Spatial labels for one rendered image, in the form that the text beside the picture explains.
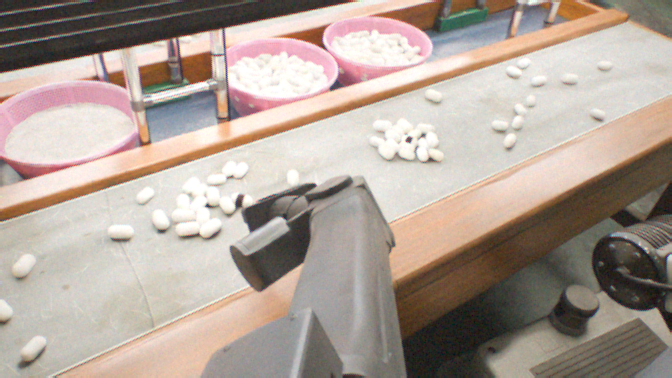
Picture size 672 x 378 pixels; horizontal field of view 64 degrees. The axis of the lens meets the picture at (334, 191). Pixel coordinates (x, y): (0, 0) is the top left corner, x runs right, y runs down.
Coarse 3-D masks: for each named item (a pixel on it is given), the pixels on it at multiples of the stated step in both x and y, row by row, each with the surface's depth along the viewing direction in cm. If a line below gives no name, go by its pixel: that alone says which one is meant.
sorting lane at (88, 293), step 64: (512, 64) 133; (576, 64) 135; (640, 64) 138; (320, 128) 106; (448, 128) 110; (512, 128) 111; (576, 128) 113; (128, 192) 89; (256, 192) 91; (384, 192) 93; (448, 192) 95; (0, 256) 77; (64, 256) 78; (128, 256) 79; (192, 256) 79; (64, 320) 70; (128, 320) 71
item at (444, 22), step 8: (448, 0) 153; (480, 0) 162; (448, 8) 155; (472, 8) 164; (480, 8) 163; (440, 16) 158; (448, 16) 158; (456, 16) 159; (464, 16) 160; (472, 16) 163; (480, 16) 165; (440, 24) 157; (448, 24) 159; (456, 24) 161; (464, 24) 163; (440, 32) 158
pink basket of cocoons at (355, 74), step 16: (336, 32) 137; (352, 32) 141; (368, 32) 142; (384, 32) 142; (400, 32) 140; (416, 32) 137; (432, 48) 130; (352, 64) 123; (416, 64) 124; (352, 80) 128
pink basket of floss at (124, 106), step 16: (16, 96) 102; (32, 96) 104; (48, 96) 106; (64, 96) 107; (80, 96) 108; (96, 96) 108; (128, 96) 106; (0, 112) 99; (128, 112) 107; (0, 128) 98; (0, 144) 97; (128, 144) 97; (16, 160) 88; (80, 160) 89; (32, 176) 92
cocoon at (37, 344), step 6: (36, 336) 66; (30, 342) 65; (36, 342) 65; (42, 342) 66; (24, 348) 65; (30, 348) 65; (36, 348) 65; (42, 348) 66; (24, 354) 64; (30, 354) 64; (36, 354) 65; (24, 360) 65; (30, 360) 65
